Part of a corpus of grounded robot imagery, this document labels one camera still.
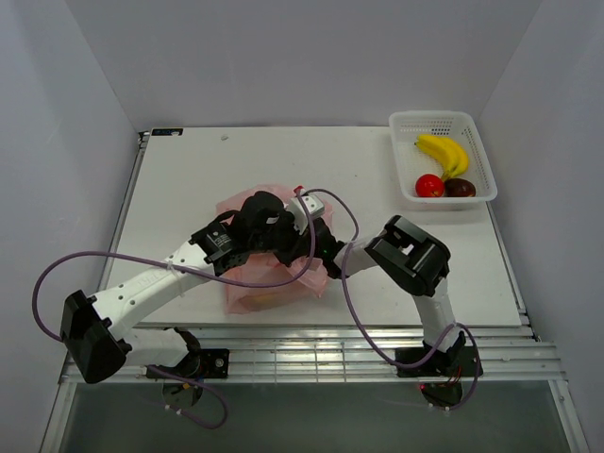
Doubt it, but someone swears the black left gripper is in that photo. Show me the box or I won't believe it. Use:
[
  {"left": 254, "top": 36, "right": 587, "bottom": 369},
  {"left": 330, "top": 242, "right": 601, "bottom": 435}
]
[{"left": 249, "top": 209, "right": 310, "bottom": 268}]

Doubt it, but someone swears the pink plastic bag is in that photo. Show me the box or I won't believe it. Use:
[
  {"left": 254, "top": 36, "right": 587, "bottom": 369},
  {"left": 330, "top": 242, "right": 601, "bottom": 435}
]
[{"left": 216, "top": 184, "right": 328, "bottom": 314}]

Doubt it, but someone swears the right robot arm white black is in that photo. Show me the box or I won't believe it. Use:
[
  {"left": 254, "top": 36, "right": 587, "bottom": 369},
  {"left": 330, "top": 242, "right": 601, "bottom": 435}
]
[{"left": 314, "top": 215, "right": 481, "bottom": 377}]

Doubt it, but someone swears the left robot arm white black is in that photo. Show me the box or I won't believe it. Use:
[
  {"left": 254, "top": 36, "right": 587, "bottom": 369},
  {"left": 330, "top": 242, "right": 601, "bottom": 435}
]
[{"left": 60, "top": 191, "right": 325, "bottom": 384}]

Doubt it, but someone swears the yellow fake banana bunch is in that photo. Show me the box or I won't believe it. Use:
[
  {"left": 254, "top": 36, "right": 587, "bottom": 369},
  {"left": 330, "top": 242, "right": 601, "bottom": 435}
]
[{"left": 415, "top": 134, "right": 469, "bottom": 182}]

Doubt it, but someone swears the dark label on table corner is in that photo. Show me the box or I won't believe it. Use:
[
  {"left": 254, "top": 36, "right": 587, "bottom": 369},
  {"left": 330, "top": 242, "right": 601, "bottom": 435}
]
[{"left": 151, "top": 128, "right": 183, "bottom": 137}]

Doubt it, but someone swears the white plastic basket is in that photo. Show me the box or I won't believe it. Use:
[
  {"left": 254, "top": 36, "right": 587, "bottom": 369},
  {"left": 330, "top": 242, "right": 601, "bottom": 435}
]
[{"left": 389, "top": 110, "right": 497, "bottom": 209}]

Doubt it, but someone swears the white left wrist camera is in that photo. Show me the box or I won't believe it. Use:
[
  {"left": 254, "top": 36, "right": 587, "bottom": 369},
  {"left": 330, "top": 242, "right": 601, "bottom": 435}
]
[{"left": 285, "top": 186, "right": 326, "bottom": 235}]

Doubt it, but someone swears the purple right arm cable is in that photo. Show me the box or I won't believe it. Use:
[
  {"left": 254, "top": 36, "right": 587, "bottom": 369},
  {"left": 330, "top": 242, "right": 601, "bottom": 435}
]
[{"left": 301, "top": 188, "right": 483, "bottom": 411}]

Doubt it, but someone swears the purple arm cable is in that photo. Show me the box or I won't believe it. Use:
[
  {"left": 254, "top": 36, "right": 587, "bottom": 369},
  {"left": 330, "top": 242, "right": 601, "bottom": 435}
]
[
  {"left": 301, "top": 188, "right": 483, "bottom": 411},
  {"left": 31, "top": 188, "right": 317, "bottom": 428}
]

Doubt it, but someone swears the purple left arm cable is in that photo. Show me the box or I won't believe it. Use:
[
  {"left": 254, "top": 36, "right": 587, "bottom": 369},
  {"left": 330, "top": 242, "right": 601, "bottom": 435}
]
[{"left": 31, "top": 188, "right": 317, "bottom": 428}]

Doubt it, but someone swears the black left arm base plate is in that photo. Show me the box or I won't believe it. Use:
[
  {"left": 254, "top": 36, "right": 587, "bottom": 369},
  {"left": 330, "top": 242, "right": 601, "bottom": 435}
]
[{"left": 145, "top": 348, "right": 230, "bottom": 379}]

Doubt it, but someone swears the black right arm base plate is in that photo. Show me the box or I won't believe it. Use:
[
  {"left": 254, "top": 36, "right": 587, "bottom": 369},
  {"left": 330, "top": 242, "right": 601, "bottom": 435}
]
[{"left": 394, "top": 345, "right": 483, "bottom": 378}]

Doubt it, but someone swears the aluminium table edge rail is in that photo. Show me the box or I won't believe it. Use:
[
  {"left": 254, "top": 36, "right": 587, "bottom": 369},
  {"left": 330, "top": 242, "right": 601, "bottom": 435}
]
[{"left": 59, "top": 325, "right": 567, "bottom": 384}]

